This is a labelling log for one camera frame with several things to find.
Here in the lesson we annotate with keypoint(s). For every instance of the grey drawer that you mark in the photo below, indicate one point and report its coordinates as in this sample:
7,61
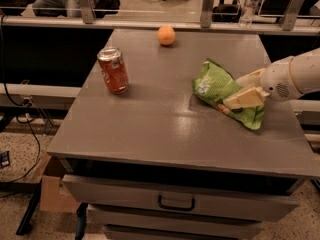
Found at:
174,222
209,202

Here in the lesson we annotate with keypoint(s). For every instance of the black drawer handle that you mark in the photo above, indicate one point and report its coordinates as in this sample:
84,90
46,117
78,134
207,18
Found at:
176,205

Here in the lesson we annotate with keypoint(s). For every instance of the red soda can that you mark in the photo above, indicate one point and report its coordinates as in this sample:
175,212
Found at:
113,69

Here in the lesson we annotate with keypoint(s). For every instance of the clear plastic water bottle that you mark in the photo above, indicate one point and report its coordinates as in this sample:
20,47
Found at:
248,12

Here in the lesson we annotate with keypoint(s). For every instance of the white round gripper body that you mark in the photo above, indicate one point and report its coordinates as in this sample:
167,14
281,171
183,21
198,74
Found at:
277,80

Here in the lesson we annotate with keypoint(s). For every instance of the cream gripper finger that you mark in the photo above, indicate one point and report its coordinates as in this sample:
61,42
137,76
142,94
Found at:
246,98
252,79

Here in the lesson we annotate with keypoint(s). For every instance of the green rice chip bag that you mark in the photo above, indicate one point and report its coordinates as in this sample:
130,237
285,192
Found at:
214,84

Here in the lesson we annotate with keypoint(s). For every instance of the grey metal railing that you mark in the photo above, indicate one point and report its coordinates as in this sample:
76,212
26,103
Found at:
138,14

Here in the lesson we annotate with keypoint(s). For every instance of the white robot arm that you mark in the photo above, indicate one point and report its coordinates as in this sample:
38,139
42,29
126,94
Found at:
305,70

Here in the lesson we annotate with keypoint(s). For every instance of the grey top drawer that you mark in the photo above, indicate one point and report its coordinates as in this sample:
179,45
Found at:
209,202

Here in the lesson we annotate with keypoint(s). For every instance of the seated person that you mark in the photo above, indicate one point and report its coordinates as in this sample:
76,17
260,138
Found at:
56,8

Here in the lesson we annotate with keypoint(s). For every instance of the orange fruit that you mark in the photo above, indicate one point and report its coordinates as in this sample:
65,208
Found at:
166,35

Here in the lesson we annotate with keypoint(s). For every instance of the cardboard box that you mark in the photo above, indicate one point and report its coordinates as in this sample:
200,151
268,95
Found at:
54,196

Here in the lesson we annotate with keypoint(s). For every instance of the black bag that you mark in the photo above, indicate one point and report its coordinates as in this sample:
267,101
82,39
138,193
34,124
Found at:
227,12

